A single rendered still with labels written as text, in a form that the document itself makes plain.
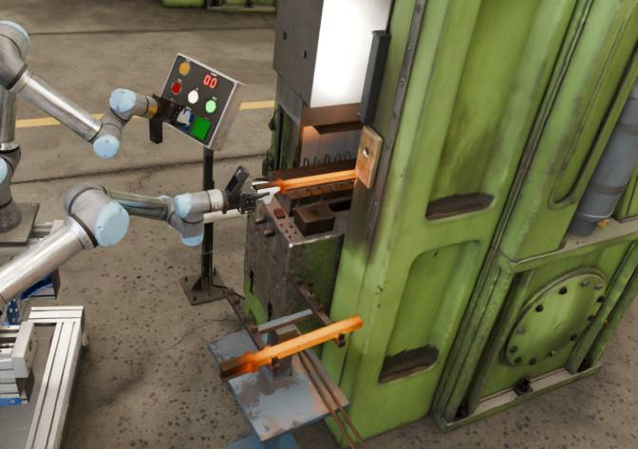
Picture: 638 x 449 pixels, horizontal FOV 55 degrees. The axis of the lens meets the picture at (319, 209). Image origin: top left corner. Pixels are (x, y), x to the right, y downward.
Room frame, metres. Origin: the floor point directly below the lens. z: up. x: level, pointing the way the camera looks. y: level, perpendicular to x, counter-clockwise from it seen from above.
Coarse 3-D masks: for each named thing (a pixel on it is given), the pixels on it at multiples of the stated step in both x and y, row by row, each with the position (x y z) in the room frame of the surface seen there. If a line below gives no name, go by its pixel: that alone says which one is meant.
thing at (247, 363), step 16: (352, 320) 1.25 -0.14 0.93; (304, 336) 1.16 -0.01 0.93; (320, 336) 1.17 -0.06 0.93; (336, 336) 1.20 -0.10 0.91; (256, 352) 1.08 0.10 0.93; (272, 352) 1.09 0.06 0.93; (288, 352) 1.10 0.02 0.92; (224, 368) 1.00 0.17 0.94; (240, 368) 1.03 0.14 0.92; (256, 368) 1.04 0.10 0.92
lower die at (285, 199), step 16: (352, 160) 2.06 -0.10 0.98; (272, 176) 1.87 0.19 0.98; (288, 176) 1.87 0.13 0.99; (304, 176) 1.88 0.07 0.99; (288, 192) 1.76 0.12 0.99; (304, 192) 1.78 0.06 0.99; (320, 192) 1.79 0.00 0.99; (336, 192) 1.81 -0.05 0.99; (352, 192) 1.85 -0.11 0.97; (288, 208) 1.73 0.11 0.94
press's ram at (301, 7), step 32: (288, 0) 1.87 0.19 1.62; (320, 0) 1.70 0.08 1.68; (352, 0) 1.73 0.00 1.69; (384, 0) 1.78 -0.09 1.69; (288, 32) 1.85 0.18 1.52; (320, 32) 1.68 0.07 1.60; (352, 32) 1.73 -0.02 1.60; (288, 64) 1.83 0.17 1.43; (320, 64) 1.69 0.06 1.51; (352, 64) 1.74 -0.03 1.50; (320, 96) 1.69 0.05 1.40; (352, 96) 1.75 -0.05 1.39
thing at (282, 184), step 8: (312, 176) 1.86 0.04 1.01; (320, 176) 1.87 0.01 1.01; (328, 176) 1.88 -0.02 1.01; (336, 176) 1.89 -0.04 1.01; (344, 176) 1.90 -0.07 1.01; (352, 176) 1.92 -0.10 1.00; (256, 184) 1.75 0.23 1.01; (264, 184) 1.75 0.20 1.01; (272, 184) 1.76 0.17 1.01; (280, 184) 1.77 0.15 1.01; (288, 184) 1.78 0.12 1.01; (296, 184) 1.80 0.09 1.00; (304, 184) 1.81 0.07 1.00; (280, 192) 1.77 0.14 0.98
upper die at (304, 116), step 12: (288, 84) 1.82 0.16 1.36; (276, 96) 1.89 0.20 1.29; (288, 96) 1.81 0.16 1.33; (288, 108) 1.80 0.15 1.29; (300, 108) 1.73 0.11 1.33; (312, 108) 1.74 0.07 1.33; (324, 108) 1.76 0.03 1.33; (336, 108) 1.79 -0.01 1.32; (348, 108) 1.81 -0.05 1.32; (300, 120) 1.72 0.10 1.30; (312, 120) 1.74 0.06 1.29; (324, 120) 1.77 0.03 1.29; (336, 120) 1.79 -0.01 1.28; (348, 120) 1.81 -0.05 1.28
